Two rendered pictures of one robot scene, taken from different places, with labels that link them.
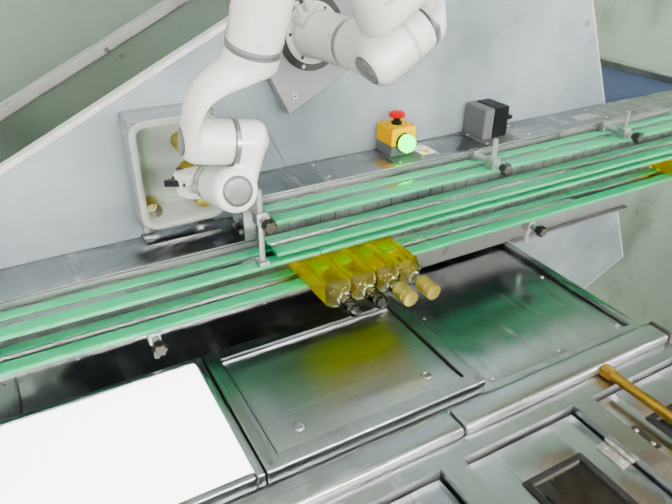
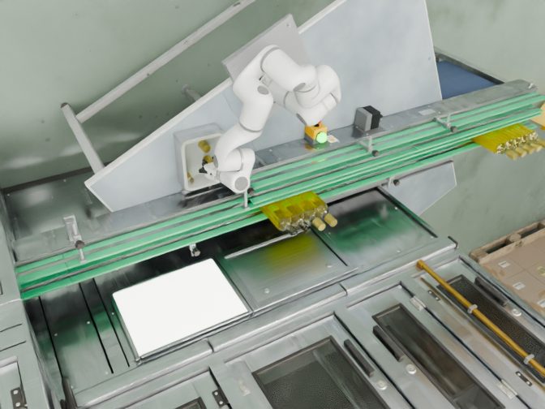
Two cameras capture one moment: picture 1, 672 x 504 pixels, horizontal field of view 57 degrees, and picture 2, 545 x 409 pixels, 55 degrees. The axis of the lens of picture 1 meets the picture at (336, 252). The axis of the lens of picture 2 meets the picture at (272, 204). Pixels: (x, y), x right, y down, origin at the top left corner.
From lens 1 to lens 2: 82 cm
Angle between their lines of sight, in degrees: 7
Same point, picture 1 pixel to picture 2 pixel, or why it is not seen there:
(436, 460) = (332, 306)
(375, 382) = (303, 269)
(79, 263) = (152, 208)
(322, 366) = (276, 260)
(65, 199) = (145, 176)
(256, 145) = (250, 162)
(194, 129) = (224, 159)
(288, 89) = not seen: hidden behind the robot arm
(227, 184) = (236, 181)
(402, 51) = (319, 112)
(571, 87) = (420, 93)
